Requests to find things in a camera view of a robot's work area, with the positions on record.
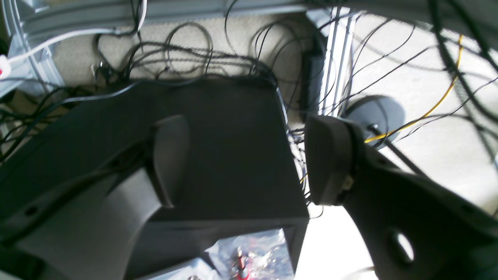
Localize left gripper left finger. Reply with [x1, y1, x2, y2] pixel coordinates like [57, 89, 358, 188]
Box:
[1, 115, 190, 280]

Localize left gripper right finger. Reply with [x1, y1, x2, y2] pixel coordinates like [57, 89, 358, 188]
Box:
[305, 115, 498, 280]

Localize round grey stand base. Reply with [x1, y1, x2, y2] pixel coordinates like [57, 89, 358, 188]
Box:
[342, 94, 406, 140]

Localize clear plastic bag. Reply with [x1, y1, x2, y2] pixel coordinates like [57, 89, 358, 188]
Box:
[140, 229, 295, 280]

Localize black equipment box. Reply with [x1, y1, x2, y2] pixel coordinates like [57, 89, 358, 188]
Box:
[1, 79, 309, 280]

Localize yellow cable on floor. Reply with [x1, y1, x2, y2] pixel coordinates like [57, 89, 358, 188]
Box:
[300, 34, 464, 183]

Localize aluminium frame stand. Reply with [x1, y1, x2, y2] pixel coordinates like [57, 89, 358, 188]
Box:
[0, 0, 498, 117]

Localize white cable on floor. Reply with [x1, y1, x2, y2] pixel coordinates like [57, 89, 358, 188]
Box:
[0, 0, 148, 67]

